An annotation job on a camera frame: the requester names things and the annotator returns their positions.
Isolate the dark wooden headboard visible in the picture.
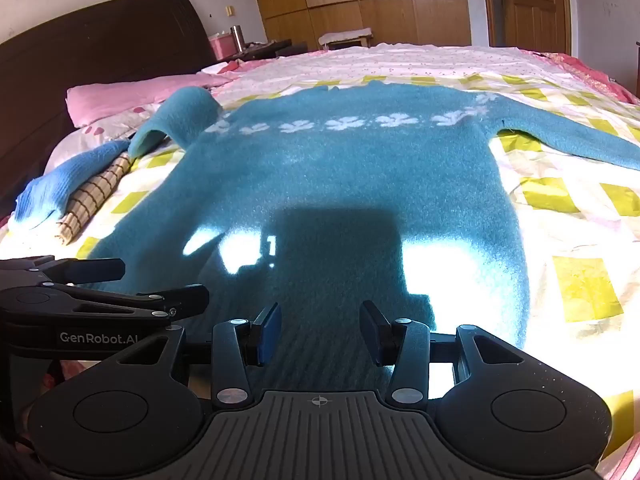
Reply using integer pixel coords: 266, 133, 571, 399
0, 0, 217, 206

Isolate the teal knitted sweater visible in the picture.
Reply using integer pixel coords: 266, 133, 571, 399
87, 82, 640, 395

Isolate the white patterned pillow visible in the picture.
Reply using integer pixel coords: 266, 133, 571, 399
45, 107, 168, 173

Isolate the wooden door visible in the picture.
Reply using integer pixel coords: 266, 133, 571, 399
480, 0, 574, 57

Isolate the brown plaid cloth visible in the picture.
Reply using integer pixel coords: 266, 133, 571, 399
56, 152, 137, 246

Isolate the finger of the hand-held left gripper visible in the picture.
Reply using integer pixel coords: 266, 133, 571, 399
0, 282, 210, 330
0, 255, 126, 286

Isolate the small stool with cloth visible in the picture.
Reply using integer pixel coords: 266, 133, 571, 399
318, 27, 375, 52

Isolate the blue knitted garment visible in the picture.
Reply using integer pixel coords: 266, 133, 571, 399
12, 139, 132, 229

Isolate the pink pillow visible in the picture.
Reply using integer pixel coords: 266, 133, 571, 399
66, 74, 226, 128

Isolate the dark nightstand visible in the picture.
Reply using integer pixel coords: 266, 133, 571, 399
220, 39, 309, 64

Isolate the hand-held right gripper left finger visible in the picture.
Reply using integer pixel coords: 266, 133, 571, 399
119, 302, 282, 409

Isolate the pink quilt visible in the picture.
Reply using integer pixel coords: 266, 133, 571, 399
540, 50, 640, 107

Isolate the pink box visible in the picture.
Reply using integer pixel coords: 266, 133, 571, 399
208, 32, 236, 61

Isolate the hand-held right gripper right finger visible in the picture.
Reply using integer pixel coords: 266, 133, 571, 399
359, 300, 527, 407

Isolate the checked floral bed sheet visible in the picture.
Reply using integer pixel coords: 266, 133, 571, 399
0, 42, 640, 480

